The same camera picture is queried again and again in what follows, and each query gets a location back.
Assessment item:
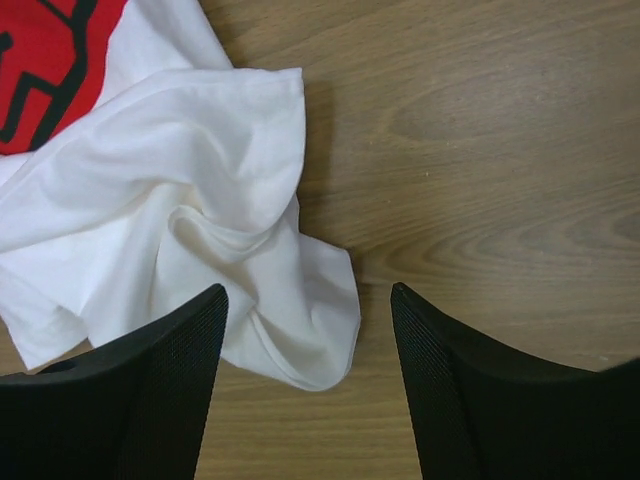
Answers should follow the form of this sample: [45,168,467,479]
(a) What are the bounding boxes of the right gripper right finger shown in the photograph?
[390,283,639,479]

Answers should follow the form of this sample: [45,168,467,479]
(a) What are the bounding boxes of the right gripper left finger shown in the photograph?
[1,285,228,479]

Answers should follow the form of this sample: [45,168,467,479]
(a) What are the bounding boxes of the white t shirt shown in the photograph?
[1,1,360,391]

